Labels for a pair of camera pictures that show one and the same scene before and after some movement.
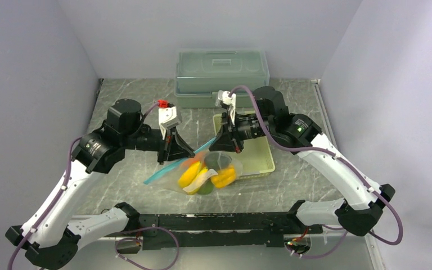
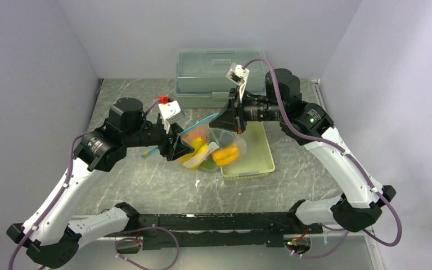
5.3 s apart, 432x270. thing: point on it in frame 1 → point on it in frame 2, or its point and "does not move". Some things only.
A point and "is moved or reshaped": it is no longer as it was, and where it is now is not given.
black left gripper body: (144, 139) does not move
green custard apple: (206, 188) → (208, 163)
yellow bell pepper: (224, 177) → (225, 155)
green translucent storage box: (201, 74) does not move
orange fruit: (189, 162) → (199, 140)
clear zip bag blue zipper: (206, 172) is moved or reshaped
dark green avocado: (217, 160) is moved or reshaped
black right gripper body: (250, 126) → (260, 109)
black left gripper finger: (175, 148) does not move
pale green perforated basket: (256, 157) does not move
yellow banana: (194, 171) → (201, 150)
